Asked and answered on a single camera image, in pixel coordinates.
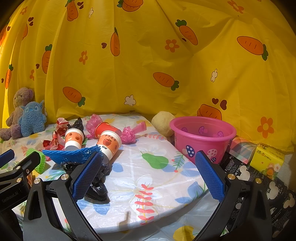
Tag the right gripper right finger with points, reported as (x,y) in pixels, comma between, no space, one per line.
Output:
(243,212)

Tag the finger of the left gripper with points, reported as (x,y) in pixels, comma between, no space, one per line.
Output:
(6,157)
(22,171)

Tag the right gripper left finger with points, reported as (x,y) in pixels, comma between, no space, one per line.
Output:
(41,221)

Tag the large red snack wrapper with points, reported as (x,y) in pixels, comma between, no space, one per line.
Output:
(57,143)

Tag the blue foam fruit net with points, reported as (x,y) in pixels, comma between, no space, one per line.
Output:
(79,156)

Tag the small red white wrapper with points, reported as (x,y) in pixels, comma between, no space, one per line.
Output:
(61,126)

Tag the red paper cup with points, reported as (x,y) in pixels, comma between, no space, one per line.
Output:
(104,126)

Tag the orange apple paper cup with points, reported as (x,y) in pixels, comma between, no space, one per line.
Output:
(109,143)

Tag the pink knotted plastic bag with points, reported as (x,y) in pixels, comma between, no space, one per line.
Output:
(128,135)

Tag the black plastic bag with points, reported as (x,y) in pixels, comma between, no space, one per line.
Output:
(98,182)

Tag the blue monster plush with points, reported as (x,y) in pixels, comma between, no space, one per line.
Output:
(32,120)

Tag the black mickey print bag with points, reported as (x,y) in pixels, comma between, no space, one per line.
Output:
(281,200)

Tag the yellow tissue pack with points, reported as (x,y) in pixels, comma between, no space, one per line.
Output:
(267,160)

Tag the purple teddy bear plush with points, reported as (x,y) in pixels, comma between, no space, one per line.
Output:
(22,97)

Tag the pastel striped box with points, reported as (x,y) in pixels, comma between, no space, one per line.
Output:
(242,149)

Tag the floral bed sheet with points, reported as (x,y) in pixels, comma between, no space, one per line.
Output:
(154,193)

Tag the pink plastic bucket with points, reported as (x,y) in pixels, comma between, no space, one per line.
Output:
(196,133)

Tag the cream round plush ball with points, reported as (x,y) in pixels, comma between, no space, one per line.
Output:
(161,122)

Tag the yellow carrot print curtain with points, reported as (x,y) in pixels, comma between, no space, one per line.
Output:
(233,59)

